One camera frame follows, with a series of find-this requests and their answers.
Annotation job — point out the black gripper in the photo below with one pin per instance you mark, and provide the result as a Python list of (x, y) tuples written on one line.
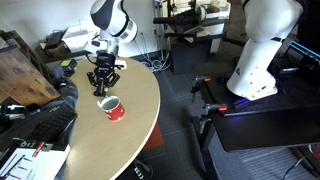
[(105, 64)]

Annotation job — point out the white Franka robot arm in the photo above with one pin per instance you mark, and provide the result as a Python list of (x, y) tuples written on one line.
[(260, 66)]

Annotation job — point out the red mug with white print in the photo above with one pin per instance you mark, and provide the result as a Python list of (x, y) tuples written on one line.
[(115, 111)]

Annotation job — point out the white paper sheet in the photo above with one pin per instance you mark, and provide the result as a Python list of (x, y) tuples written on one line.
[(121, 64)]

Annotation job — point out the black device with green label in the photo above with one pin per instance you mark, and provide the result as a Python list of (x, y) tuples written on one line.
[(68, 66)]

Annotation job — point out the black keyboard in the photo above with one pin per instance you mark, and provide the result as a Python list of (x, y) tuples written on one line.
[(53, 123)]

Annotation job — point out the red box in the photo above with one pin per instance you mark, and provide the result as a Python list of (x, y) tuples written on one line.
[(155, 136)]

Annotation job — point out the black equipment cart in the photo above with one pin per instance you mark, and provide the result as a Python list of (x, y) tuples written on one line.
[(186, 55)]

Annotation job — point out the white and black device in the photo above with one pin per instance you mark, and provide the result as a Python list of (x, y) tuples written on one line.
[(13, 108)]

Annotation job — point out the red pen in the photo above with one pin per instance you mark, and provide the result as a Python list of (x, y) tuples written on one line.
[(38, 149)]

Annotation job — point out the black object with white print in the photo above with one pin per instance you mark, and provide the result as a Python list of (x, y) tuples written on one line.
[(143, 170)]

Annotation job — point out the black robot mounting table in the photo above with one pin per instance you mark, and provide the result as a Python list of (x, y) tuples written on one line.
[(266, 130)]

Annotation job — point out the black box with cyan strip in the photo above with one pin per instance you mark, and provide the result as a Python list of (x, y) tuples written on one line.
[(303, 50)]

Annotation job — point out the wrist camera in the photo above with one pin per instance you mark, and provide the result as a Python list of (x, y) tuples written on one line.
[(92, 44)]

